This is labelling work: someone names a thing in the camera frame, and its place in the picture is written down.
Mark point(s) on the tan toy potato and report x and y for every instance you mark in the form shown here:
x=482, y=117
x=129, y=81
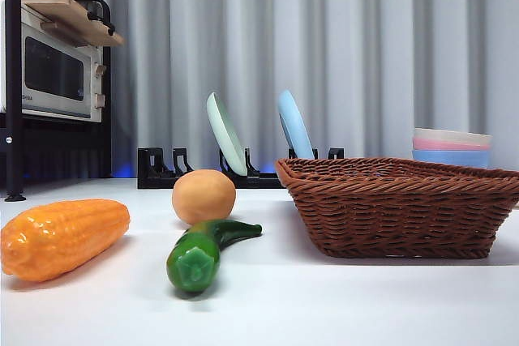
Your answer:
x=202, y=196

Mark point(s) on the brown wicker basket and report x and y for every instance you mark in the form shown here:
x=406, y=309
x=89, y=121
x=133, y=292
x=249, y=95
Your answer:
x=389, y=208

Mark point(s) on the orange toy corn cob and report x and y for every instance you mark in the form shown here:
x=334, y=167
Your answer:
x=61, y=240

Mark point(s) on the pale green plate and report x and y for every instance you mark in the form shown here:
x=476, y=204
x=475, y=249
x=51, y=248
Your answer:
x=227, y=135

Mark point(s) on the light blue plate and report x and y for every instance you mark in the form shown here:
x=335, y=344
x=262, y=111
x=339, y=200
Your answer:
x=296, y=127

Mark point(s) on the black dish rack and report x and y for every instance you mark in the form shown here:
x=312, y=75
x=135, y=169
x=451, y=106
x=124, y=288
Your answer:
x=158, y=180

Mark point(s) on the grey curtain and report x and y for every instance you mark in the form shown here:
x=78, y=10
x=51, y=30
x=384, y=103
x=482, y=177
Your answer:
x=365, y=38

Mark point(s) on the pink bowl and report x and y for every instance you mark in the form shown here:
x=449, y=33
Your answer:
x=442, y=145

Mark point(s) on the blue bowl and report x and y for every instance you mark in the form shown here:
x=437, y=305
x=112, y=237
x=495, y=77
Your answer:
x=450, y=159

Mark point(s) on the beige bowl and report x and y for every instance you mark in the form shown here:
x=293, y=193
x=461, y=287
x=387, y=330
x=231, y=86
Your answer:
x=450, y=135

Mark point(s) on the white microwave oven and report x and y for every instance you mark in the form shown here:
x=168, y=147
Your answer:
x=52, y=66

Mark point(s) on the wooden cutting board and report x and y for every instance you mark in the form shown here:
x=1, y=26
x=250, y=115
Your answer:
x=69, y=18

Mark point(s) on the black metal shelf frame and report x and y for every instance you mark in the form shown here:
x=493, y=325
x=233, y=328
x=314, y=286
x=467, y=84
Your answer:
x=13, y=78

